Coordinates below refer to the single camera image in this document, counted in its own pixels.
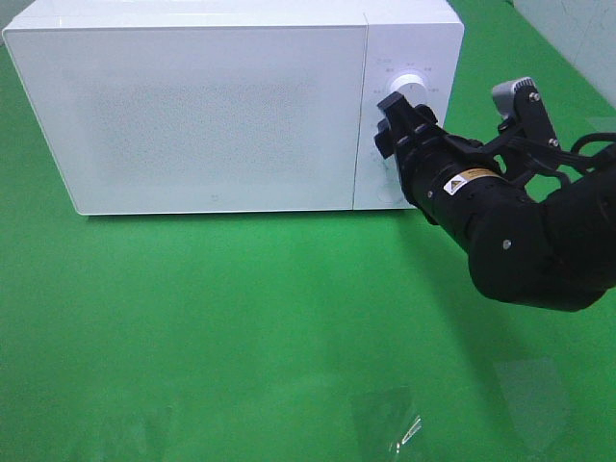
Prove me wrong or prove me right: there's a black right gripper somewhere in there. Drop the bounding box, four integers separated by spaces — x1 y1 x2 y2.
373 92 529 241

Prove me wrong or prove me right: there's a round white door button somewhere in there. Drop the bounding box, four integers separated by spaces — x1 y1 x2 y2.
377 182 405 205

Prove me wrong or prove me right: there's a white microwave door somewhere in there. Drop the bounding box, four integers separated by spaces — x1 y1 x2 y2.
6 27 366 215

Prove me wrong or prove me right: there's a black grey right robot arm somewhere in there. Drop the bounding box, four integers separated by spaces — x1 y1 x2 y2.
374 89 615 312

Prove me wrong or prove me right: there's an upper white microwave knob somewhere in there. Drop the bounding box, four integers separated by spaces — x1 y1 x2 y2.
389 72 428 106

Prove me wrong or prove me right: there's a white microwave oven body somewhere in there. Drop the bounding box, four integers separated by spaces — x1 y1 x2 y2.
2 1 464 210

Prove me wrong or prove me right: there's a clear tape patch on table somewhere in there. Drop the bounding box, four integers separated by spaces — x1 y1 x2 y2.
350 386 432 461

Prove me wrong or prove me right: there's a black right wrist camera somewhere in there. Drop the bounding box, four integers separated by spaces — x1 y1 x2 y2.
491 76 560 148

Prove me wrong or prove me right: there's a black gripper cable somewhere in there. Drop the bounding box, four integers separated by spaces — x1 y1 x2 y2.
495 129 616 187

